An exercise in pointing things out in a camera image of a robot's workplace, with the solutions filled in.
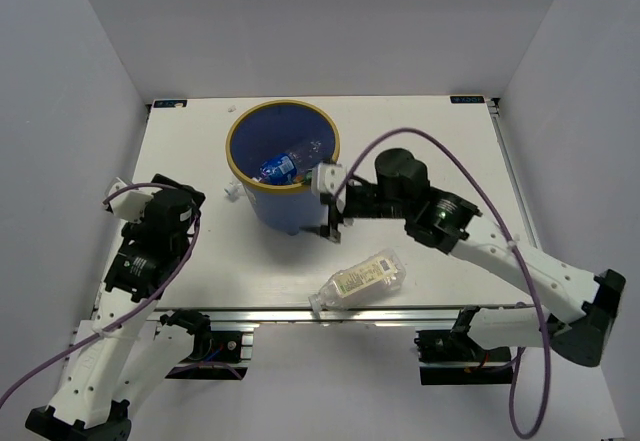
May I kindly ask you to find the clear bottle white cap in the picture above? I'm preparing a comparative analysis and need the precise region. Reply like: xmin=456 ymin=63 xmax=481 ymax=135
xmin=224 ymin=179 xmax=246 ymax=202

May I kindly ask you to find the blue plastic bin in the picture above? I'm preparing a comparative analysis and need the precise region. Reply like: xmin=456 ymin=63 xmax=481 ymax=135
xmin=226 ymin=100 xmax=341 ymax=235

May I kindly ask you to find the aluminium table frame rail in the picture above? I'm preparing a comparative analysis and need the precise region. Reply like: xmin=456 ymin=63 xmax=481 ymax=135
xmin=133 ymin=96 xmax=537 ymax=323

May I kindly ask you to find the blue label bottle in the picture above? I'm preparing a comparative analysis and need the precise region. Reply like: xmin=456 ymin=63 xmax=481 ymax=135
xmin=253 ymin=139 xmax=323 ymax=186

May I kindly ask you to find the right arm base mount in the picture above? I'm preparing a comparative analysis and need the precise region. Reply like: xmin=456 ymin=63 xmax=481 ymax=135
xmin=414 ymin=306 xmax=515 ymax=386

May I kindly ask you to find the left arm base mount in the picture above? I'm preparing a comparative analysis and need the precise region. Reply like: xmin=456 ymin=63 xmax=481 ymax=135
xmin=154 ymin=309 xmax=253 ymax=381

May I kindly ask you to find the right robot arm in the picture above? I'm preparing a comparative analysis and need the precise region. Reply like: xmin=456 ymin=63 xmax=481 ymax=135
xmin=311 ymin=148 xmax=626 ymax=367

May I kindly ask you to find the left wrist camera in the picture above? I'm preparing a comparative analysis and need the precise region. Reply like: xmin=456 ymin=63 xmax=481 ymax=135
xmin=103 ymin=187 xmax=157 ymax=224

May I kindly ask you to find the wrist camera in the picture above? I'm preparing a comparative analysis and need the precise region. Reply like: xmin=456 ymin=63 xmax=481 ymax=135
xmin=103 ymin=187 xmax=157 ymax=224
xmin=310 ymin=163 xmax=347 ymax=197

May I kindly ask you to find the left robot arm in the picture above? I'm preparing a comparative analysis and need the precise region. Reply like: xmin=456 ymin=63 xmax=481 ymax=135
xmin=25 ymin=174 xmax=212 ymax=440

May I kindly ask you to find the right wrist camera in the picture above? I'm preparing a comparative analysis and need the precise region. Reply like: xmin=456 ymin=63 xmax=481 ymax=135
xmin=310 ymin=163 xmax=347 ymax=197

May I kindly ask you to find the large clear labelled bottle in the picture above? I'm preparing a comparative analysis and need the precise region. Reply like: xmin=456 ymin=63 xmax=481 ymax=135
xmin=308 ymin=249 xmax=406 ymax=316

